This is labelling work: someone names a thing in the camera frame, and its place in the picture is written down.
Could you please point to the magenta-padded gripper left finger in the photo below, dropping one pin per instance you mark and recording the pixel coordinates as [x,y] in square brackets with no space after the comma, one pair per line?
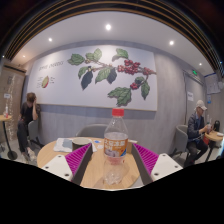
[60,166]

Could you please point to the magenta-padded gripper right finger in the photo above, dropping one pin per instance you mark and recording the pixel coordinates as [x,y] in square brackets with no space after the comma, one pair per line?
[163,166]

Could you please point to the clear red-capped drink bottle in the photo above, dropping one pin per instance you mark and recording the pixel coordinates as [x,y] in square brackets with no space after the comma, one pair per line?
[115,143]

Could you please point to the white paper napkin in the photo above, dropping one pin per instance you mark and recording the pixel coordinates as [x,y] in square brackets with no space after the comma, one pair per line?
[62,145]

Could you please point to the dark brown mug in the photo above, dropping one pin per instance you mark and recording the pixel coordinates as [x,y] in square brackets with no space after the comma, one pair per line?
[79,141]

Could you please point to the small blue packet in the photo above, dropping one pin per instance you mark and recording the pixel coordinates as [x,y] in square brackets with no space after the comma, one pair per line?
[97,141]

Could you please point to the small white packet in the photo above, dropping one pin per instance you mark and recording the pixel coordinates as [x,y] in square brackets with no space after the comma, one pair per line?
[100,146]

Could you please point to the person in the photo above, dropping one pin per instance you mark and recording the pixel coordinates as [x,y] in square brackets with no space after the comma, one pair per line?
[195,128]
[27,115]

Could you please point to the round wooden cafe table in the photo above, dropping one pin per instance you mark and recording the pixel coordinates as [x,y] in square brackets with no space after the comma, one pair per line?
[213,136]

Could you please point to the black kettle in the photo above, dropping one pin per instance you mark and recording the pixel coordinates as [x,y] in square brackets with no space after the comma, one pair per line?
[216,126]

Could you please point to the small round wooden table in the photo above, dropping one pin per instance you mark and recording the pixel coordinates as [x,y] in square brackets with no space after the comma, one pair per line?
[4,118]

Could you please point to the white paper door notice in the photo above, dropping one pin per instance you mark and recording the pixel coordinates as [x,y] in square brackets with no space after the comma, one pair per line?
[190,96]

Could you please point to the small red-labelled bottle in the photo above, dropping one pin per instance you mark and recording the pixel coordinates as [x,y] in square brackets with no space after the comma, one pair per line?
[6,112]

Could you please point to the green exit sign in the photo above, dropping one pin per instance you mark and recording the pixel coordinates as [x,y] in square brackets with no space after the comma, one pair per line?
[194,72]

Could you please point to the recessed ceiling lights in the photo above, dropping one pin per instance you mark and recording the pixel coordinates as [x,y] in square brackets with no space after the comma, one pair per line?
[108,27]

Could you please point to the coffee plant wall mural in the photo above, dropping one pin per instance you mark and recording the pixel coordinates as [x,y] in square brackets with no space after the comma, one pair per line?
[66,86]

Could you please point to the white framed wall poster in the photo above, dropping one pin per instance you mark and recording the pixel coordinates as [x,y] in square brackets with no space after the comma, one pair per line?
[212,83]

